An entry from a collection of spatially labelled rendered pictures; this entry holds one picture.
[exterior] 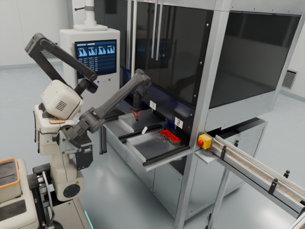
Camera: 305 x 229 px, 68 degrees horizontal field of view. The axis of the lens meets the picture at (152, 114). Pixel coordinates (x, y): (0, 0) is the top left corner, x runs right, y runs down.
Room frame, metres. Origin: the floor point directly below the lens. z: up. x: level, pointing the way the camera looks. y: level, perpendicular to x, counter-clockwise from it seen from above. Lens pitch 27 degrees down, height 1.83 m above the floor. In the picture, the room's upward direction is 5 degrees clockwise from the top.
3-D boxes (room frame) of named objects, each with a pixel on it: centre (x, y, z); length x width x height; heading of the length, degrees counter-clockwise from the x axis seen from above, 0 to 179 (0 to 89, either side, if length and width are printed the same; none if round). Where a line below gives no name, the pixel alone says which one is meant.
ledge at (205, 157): (1.31, -0.42, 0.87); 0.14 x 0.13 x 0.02; 127
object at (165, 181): (2.44, -0.09, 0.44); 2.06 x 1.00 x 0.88; 37
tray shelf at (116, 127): (1.51, 0.03, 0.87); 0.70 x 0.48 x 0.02; 37
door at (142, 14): (1.91, 0.11, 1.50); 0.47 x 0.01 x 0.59; 37
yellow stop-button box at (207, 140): (1.29, -0.38, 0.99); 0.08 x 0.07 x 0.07; 127
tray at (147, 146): (1.35, -0.04, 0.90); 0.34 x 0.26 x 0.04; 127
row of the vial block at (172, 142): (1.42, -0.13, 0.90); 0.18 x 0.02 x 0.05; 36
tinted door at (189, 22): (1.55, -0.16, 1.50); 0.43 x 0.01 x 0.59; 37
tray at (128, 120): (1.69, 0.08, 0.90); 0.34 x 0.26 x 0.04; 127
